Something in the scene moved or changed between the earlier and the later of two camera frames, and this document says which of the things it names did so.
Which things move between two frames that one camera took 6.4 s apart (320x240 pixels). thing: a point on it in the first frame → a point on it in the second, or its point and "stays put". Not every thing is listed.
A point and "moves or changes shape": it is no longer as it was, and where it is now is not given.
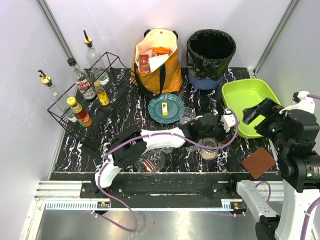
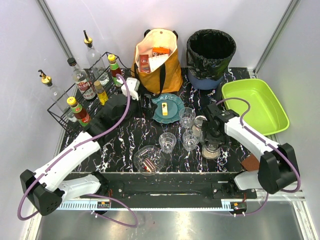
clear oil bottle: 94,58 stays put
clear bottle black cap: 80,78 stays put
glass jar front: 207,152 stays put
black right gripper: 258,114 → 212,136
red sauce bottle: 225,141 moves or changes shape
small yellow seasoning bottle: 102,94 stays put
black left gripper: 216,135 → 141,100
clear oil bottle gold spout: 60,99 stays put
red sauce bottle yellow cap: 78,113 stays put
